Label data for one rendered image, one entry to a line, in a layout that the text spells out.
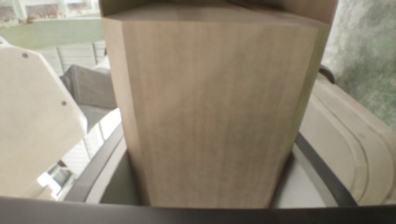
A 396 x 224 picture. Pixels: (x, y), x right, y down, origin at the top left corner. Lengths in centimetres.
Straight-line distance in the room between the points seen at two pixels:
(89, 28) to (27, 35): 108
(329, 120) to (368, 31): 31
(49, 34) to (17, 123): 372
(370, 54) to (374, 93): 7
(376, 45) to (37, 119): 52
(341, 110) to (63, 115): 32
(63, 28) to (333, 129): 379
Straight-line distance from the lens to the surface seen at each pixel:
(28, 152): 29
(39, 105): 31
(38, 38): 412
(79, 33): 372
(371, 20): 48
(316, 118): 21
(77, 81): 43
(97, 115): 46
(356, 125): 20
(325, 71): 50
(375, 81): 45
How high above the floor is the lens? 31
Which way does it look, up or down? level
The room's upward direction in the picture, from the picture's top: 89 degrees counter-clockwise
